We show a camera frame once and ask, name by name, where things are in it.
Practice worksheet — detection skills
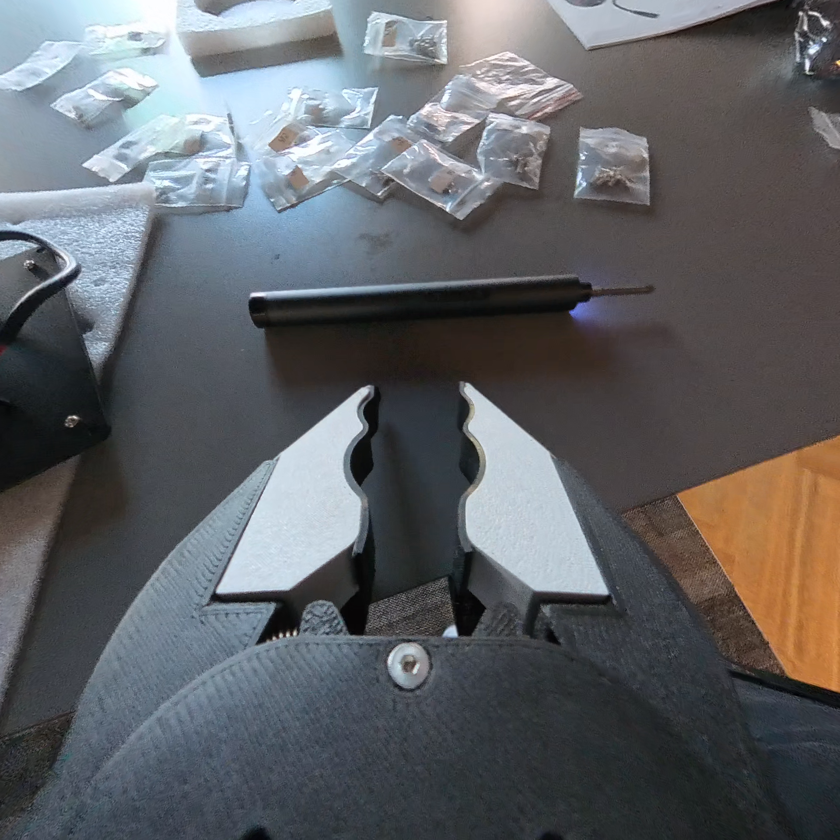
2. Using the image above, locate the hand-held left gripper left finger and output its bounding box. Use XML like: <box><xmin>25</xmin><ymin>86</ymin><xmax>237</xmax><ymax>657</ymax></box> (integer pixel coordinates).
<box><xmin>214</xmin><ymin>385</ymin><xmax>382</xmax><ymax>603</ymax></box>

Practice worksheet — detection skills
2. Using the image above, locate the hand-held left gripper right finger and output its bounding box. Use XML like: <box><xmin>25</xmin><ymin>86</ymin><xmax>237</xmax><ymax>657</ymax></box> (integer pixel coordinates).
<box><xmin>451</xmin><ymin>382</ymin><xmax>624</xmax><ymax>606</ymax></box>

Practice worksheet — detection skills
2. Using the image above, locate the black electric screwdriver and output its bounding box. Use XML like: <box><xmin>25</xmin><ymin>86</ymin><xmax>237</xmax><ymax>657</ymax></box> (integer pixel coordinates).
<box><xmin>247</xmin><ymin>273</ymin><xmax>657</xmax><ymax>331</ymax></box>

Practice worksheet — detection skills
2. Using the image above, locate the person's black clothing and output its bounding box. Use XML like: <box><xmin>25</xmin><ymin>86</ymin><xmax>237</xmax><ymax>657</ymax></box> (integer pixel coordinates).
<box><xmin>725</xmin><ymin>666</ymin><xmax>840</xmax><ymax>840</ymax></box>

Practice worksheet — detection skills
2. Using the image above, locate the white foam sheet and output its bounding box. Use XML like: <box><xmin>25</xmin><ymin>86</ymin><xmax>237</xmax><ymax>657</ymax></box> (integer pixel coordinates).
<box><xmin>0</xmin><ymin>182</ymin><xmax>157</xmax><ymax>700</ymax></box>

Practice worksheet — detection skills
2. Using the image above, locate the group of small parts bags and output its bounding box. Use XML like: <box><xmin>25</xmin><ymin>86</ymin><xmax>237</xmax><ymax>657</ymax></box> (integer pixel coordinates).
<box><xmin>0</xmin><ymin>12</ymin><xmax>840</xmax><ymax>222</ymax></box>

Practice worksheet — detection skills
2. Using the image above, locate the printed instruction manual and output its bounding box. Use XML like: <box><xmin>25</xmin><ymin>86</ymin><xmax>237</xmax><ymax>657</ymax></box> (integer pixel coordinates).
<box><xmin>546</xmin><ymin>0</ymin><xmax>782</xmax><ymax>51</ymax></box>

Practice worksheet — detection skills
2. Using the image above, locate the crumpled clear plastic wrap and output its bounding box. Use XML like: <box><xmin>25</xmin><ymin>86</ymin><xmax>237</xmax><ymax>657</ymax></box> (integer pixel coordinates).
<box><xmin>793</xmin><ymin>0</ymin><xmax>840</xmax><ymax>81</ymax></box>

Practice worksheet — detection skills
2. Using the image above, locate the black cable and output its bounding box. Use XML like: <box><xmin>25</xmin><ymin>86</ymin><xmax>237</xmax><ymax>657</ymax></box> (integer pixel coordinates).
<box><xmin>0</xmin><ymin>228</ymin><xmax>82</xmax><ymax>317</ymax></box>

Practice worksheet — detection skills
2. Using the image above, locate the white foam square frame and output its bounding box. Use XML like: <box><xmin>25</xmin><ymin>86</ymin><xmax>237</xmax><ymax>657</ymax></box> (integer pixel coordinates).
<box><xmin>175</xmin><ymin>0</ymin><xmax>343</xmax><ymax>60</ymax></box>

